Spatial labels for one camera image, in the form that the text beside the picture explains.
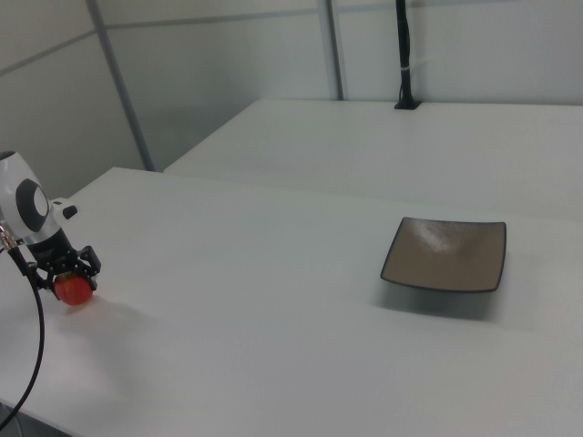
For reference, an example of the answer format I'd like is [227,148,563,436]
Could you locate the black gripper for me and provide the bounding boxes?
[25,229,102,301]

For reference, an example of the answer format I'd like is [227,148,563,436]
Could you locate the red apple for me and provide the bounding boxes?
[54,271,95,308]

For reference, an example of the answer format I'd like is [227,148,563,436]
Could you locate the square brown ceramic plate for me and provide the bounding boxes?
[379,216,508,294]

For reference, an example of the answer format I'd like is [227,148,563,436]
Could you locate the black pole with base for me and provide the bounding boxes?
[393,0,423,111]

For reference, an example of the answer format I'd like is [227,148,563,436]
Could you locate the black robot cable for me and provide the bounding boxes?
[0,221,46,425]

